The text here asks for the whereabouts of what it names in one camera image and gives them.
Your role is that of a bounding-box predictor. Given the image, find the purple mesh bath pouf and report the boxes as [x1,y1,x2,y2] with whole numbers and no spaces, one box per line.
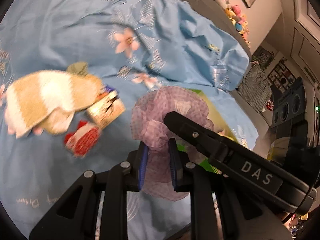
[131,86,214,202]

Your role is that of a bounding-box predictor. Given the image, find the yellow white knitted towel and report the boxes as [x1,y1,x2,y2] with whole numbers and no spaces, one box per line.
[3,70,103,138]

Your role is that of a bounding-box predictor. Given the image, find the grey blue plush bunny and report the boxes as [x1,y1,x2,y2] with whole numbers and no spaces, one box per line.
[1,84,44,135]

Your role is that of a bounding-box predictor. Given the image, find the small printed card pack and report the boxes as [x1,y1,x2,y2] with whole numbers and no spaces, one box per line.
[86,85,126,129]

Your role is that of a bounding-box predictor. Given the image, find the green cardboard box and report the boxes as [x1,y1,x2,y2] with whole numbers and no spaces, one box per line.
[177,89,239,174]

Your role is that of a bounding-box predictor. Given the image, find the light blue floral cloth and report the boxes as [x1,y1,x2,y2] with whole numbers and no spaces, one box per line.
[1,0,258,237]

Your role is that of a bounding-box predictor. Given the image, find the colourful plush toys pile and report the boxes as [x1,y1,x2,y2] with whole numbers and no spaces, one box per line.
[216,0,251,48]

